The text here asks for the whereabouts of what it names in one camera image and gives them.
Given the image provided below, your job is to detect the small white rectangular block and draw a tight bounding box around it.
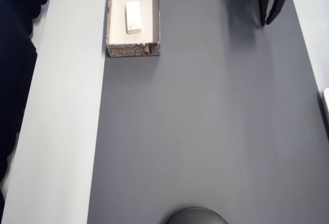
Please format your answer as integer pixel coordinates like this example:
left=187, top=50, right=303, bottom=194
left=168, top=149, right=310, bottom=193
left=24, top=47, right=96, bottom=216
left=125, top=1, right=142, bottom=35

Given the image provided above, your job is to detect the patterned open cardboard box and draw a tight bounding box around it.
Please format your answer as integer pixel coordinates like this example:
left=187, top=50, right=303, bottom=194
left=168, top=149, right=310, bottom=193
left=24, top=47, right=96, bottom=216
left=105, top=0, right=162, bottom=58

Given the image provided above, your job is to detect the grey desk mat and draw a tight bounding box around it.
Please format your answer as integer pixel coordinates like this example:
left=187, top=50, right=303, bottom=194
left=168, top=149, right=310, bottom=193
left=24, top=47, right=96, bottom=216
left=86, top=0, right=329, bottom=224

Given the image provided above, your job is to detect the black round-base stand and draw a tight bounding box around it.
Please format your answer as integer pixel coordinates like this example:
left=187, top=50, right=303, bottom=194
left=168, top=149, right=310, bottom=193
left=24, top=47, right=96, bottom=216
left=164, top=207, right=229, bottom=224

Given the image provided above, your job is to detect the dark blue curtain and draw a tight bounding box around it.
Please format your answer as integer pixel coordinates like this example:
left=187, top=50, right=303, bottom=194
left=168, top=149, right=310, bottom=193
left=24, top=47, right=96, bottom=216
left=0, top=0, right=56, bottom=201

